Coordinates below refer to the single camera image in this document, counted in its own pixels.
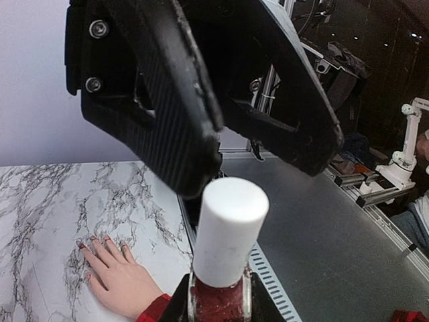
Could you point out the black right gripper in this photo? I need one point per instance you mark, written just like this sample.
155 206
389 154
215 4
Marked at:
143 79

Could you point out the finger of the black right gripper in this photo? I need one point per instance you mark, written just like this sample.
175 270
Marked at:
305 131

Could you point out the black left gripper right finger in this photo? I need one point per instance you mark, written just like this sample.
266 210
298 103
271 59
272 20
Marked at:
263 308

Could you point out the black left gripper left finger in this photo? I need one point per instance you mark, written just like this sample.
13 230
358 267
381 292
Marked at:
177 309

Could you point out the red glitter nail polish bottle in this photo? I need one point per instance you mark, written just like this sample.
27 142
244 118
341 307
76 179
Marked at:
208 304

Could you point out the white nail polish cap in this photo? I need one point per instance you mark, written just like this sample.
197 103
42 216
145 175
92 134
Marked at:
231 216

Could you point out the red black plaid sleeve forearm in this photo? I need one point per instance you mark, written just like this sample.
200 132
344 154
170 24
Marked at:
155 310

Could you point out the person's bare hand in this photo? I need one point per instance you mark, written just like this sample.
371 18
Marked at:
117 280

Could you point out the small white background robot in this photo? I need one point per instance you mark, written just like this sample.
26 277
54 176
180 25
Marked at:
393 180

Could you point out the dark cloth on mount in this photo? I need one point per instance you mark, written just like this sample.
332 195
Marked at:
351 78

